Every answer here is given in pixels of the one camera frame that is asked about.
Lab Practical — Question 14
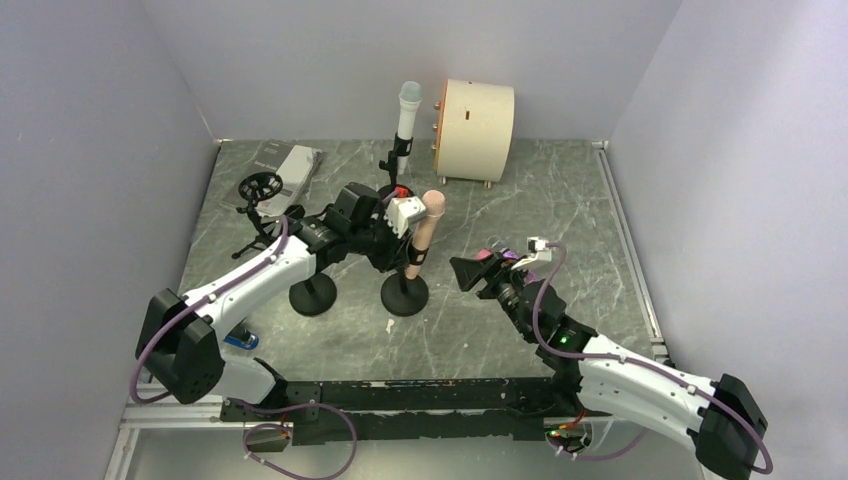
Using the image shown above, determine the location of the black round-base mic stand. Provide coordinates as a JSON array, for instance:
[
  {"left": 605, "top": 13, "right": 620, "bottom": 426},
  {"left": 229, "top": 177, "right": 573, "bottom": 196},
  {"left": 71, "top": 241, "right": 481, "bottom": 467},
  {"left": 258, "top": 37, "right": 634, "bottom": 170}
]
[
  {"left": 378, "top": 134, "right": 413, "bottom": 199},
  {"left": 380, "top": 244, "right": 429, "bottom": 317},
  {"left": 288, "top": 273, "right": 338, "bottom": 317}
]

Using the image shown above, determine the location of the peach microphone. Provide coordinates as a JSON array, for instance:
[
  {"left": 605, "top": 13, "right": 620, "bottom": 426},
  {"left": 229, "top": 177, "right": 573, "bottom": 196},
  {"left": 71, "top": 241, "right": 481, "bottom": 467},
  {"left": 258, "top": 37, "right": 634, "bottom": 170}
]
[{"left": 404, "top": 190, "right": 446, "bottom": 280}]

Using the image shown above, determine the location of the black tripod shock-mount stand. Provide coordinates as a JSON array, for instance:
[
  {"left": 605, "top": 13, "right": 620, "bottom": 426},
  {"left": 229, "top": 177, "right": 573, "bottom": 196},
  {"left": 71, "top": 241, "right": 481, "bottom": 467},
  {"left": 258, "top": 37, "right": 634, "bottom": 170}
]
[{"left": 231, "top": 171, "right": 283, "bottom": 259}]

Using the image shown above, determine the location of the white microphone silver grille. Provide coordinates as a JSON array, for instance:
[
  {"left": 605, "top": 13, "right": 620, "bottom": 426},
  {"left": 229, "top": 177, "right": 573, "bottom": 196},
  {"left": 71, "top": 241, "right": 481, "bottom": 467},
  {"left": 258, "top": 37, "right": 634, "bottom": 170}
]
[{"left": 395, "top": 81, "right": 423, "bottom": 174}]

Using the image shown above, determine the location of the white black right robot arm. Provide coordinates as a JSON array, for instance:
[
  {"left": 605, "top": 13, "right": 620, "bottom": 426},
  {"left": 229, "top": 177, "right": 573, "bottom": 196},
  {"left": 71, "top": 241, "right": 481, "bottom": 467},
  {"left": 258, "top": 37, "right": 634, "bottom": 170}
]
[{"left": 449, "top": 253, "right": 774, "bottom": 479}]

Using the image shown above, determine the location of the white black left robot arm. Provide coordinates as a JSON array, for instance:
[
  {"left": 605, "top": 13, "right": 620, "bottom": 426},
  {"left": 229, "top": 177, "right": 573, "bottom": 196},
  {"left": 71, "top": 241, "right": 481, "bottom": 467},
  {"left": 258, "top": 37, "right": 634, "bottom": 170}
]
[{"left": 130, "top": 182, "right": 427, "bottom": 410}]

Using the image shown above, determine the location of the grey white booklet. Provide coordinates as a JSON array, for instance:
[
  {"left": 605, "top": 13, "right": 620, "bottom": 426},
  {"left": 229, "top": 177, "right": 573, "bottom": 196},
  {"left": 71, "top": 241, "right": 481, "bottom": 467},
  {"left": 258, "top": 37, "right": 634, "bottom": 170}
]
[{"left": 221, "top": 139, "right": 324, "bottom": 217}]

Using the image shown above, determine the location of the cream cylindrical speaker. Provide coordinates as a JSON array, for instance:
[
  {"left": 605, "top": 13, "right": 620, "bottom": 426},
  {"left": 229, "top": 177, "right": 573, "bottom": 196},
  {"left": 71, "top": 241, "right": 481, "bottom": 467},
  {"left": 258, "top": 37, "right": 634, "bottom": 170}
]
[{"left": 433, "top": 79, "right": 515, "bottom": 190}]

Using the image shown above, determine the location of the blue box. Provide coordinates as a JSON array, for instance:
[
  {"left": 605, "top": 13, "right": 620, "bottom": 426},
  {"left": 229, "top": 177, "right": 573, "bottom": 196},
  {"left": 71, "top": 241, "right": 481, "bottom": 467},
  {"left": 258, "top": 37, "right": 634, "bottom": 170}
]
[{"left": 224, "top": 326, "right": 259, "bottom": 350}]

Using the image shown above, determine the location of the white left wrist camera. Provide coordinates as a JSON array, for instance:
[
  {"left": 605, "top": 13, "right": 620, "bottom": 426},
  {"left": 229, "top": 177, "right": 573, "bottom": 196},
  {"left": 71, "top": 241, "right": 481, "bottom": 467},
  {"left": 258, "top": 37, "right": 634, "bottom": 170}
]
[{"left": 383, "top": 187, "right": 427, "bottom": 238}]

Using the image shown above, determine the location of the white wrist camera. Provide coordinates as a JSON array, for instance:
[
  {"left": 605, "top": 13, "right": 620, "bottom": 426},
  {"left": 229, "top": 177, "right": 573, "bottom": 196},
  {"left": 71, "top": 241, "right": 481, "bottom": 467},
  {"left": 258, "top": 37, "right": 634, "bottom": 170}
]
[
  {"left": 383, "top": 187, "right": 427, "bottom": 238},
  {"left": 512, "top": 236, "right": 553, "bottom": 271}
]

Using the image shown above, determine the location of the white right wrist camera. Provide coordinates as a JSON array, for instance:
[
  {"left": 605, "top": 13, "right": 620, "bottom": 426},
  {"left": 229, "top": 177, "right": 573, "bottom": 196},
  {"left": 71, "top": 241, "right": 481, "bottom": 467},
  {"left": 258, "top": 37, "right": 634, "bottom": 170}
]
[{"left": 512, "top": 236, "right": 553, "bottom": 271}]

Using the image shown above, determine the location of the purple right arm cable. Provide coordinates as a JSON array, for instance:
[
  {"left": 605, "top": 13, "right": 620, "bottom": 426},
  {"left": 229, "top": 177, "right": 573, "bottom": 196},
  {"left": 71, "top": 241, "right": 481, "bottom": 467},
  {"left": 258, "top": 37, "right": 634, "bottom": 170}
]
[{"left": 531, "top": 241, "right": 775, "bottom": 476}]

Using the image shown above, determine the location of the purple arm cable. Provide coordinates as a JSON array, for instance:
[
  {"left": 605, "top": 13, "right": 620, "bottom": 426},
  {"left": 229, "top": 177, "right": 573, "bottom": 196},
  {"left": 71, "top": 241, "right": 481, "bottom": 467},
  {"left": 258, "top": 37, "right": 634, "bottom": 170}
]
[
  {"left": 531, "top": 241, "right": 775, "bottom": 476},
  {"left": 129, "top": 192, "right": 399, "bottom": 480}
]

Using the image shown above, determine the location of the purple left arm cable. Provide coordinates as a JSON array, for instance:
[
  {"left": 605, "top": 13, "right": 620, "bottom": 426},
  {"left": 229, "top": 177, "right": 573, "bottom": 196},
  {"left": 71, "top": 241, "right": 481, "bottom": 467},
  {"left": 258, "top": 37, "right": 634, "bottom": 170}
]
[{"left": 129, "top": 192, "right": 399, "bottom": 480}]

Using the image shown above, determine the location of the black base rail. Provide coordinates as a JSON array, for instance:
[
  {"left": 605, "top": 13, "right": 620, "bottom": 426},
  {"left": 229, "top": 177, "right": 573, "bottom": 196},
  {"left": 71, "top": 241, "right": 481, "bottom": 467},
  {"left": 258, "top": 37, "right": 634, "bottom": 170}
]
[{"left": 221, "top": 377, "right": 600, "bottom": 446}]

